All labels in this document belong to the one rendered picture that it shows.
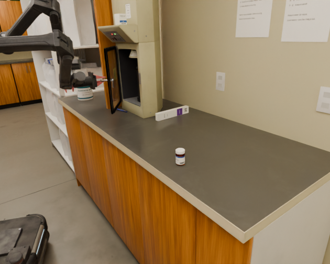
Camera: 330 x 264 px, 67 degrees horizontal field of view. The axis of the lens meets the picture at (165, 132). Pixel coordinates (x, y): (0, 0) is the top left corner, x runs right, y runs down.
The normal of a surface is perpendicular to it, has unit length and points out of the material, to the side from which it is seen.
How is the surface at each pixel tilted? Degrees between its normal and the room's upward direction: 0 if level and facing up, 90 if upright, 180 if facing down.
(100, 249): 0
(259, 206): 1
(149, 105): 90
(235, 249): 90
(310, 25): 90
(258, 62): 90
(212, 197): 0
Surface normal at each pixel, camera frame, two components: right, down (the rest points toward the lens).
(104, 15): 0.58, 0.29
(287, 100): -0.81, 0.24
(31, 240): -0.04, -0.93
